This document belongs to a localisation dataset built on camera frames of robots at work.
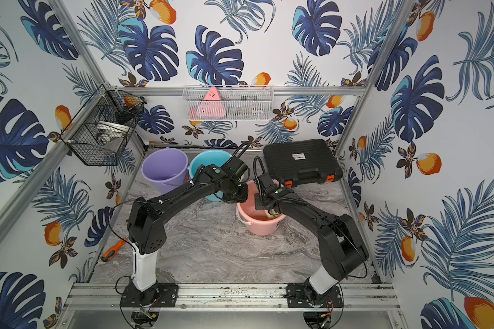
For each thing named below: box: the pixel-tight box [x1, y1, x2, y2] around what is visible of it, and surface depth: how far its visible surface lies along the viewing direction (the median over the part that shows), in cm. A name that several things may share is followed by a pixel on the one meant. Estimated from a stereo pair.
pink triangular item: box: [195, 86, 226, 118], surface depth 92 cm
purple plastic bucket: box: [141, 146, 189, 196], surface depth 97 cm
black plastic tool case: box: [263, 138, 344, 188], surface depth 109 cm
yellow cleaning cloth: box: [266, 209, 282, 218], surface depth 78 cm
